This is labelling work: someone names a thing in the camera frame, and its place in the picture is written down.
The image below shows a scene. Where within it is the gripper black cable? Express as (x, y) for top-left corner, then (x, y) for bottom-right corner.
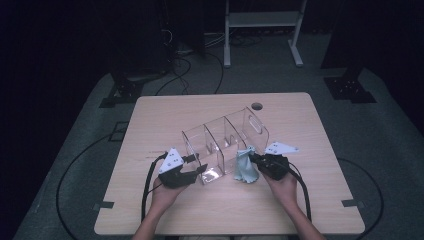
(287, 161), (313, 222)
(141, 152), (168, 223)

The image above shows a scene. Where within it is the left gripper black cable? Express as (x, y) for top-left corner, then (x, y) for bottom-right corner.
(141, 152), (168, 223)

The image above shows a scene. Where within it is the person's right hand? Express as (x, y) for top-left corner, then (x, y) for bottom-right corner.
(263, 169), (299, 208)

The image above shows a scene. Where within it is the black stand base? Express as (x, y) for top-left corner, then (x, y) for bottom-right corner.
(323, 68), (378, 104)
(99, 71), (168, 109)

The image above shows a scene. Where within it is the white floor cable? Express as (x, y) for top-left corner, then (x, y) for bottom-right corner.
(203, 31), (228, 48)

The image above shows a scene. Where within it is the dark tape strip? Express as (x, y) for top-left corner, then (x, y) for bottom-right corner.
(341, 198), (365, 208)
(92, 200), (115, 212)

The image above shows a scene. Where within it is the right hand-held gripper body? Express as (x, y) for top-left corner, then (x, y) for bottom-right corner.
(259, 141), (300, 182)

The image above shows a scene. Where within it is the clear acrylic divided organizer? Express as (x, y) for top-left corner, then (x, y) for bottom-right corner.
(181, 106), (270, 185)

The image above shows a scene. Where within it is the tangle of black cables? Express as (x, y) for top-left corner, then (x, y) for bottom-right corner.
(229, 33), (264, 48)

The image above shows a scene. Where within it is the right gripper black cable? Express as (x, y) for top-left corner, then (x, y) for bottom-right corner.
(287, 161), (313, 222)

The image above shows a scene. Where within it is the white metal stand frame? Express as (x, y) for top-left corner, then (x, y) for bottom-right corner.
(223, 0), (308, 69)

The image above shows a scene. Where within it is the grey floor mat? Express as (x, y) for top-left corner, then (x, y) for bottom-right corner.
(13, 33), (424, 240)

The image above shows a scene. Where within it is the light blue cleaning cloth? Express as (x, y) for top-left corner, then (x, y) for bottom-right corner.
(233, 144), (260, 184)

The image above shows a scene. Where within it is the black floor cable loop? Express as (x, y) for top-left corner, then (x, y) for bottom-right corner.
(55, 133), (116, 240)
(336, 157), (386, 240)

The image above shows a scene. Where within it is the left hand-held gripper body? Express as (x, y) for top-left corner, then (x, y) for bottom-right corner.
(158, 147), (199, 190)

